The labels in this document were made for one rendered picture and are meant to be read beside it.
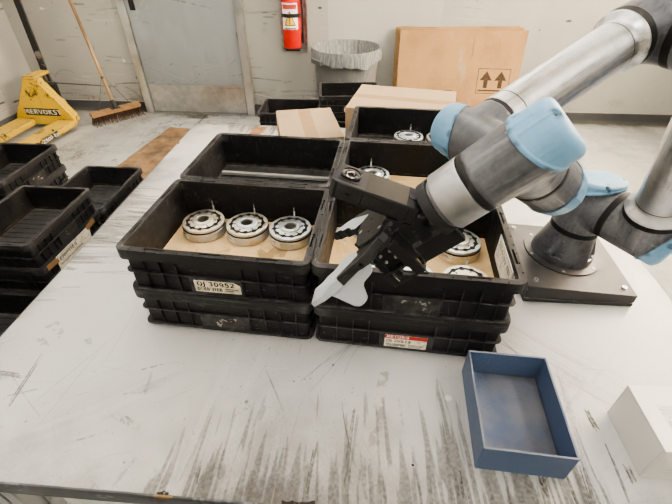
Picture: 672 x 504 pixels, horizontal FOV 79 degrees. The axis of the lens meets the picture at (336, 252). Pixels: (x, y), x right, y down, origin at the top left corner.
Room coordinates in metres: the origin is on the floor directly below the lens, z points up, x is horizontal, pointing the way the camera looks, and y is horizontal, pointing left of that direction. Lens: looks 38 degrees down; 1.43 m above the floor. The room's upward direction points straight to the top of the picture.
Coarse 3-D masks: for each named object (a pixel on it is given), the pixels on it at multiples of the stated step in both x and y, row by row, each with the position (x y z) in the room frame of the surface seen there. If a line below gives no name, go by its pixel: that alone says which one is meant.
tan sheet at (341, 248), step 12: (336, 240) 0.80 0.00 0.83; (348, 240) 0.80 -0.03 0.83; (480, 240) 0.80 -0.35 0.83; (336, 252) 0.75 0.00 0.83; (348, 252) 0.75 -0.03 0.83; (480, 252) 0.75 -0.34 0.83; (432, 264) 0.71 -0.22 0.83; (444, 264) 0.71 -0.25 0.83; (456, 264) 0.71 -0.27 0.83; (468, 264) 0.71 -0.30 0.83; (480, 264) 0.71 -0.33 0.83; (492, 276) 0.67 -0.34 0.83
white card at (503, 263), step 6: (498, 246) 0.70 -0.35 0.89; (504, 246) 0.66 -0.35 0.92; (498, 252) 0.69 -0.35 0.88; (504, 252) 0.65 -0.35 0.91; (498, 258) 0.68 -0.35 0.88; (504, 258) 0.64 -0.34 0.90; (498, 264) 0.66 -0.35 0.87; (504, 264) 0.63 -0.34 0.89; (510, 264) 0.61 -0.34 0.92; (498, 270) 0.65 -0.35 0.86; (504, 270) 0.62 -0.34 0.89; (510, 270) 0.60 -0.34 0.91; (504, 276) 0.61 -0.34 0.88; (510, 276) 0.59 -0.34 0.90
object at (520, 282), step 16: (496, 208) 0.79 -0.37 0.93; (320, 240) 0.67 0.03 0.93; (512, 240) 0.67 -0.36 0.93; (320, 256) 0.62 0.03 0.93; (512, 256) 0.62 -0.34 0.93; (320, 272) 0.58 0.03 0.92; (432, 272) 0.57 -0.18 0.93; (464, 288) 0.55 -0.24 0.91; (480, 288) 0.54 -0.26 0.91; (496, 288) 0.54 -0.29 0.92; (512, 288) 0.54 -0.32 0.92
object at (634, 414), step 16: (624, 400) 0.41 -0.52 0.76; (640, 400) 0.39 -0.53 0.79; (656, 400) 0.39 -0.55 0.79; (624, 416) 0.39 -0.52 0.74; (640, 416) 0.37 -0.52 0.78; (656, 416) 0.36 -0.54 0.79; (624, 432) 0.37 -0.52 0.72; (640, 432) 0.35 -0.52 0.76; (656, 432) 0.34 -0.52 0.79; (640, 448) 0.33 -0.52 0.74; (656, 448) 0.32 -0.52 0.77; (640, 464) 0.32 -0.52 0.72; (656, 464) 0.30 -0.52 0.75
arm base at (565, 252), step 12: (552, 228) 0.85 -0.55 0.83; (540, 240) 0.86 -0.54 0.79; (552, 240) 0.83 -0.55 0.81; (564, 240) 0.81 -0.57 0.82; (576, 240) 0.80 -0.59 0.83; (588, 240) 0.80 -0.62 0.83; (540, 252) 0.83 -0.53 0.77; (552, 252) 0.82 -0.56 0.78; (564, 252) 0.80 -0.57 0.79; (576, 252) 0.79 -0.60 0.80; (588, 252) 0.80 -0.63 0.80; (552, 264) 0.80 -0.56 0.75; (564, 264) 0.79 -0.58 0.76; (576, 264) 0.78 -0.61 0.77; (588, 264) 0.79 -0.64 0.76
